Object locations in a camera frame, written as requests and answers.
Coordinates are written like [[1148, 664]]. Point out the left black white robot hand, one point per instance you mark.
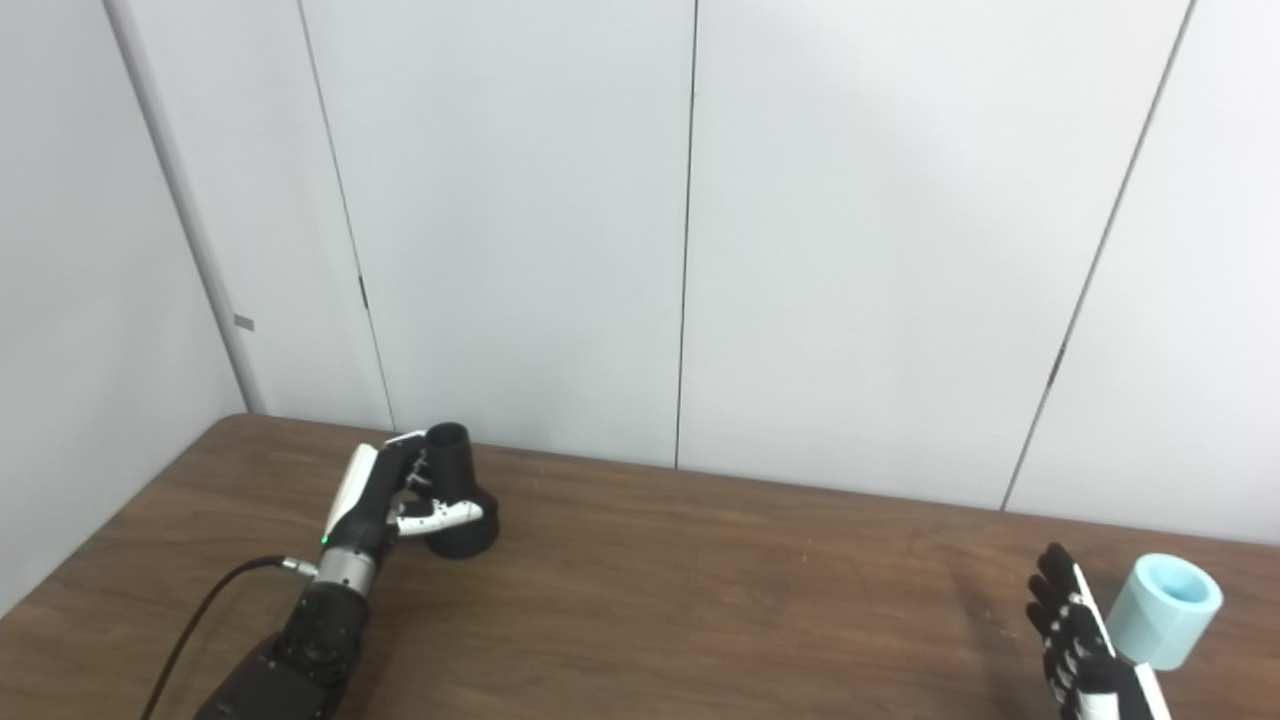
[[365, 510]]

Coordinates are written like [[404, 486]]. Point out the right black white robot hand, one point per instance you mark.
[[1085, 660]]

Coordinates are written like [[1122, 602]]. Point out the black flared nozzle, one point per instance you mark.
[[455, 470]]

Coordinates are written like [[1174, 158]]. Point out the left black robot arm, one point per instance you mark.
[[310, 640]]

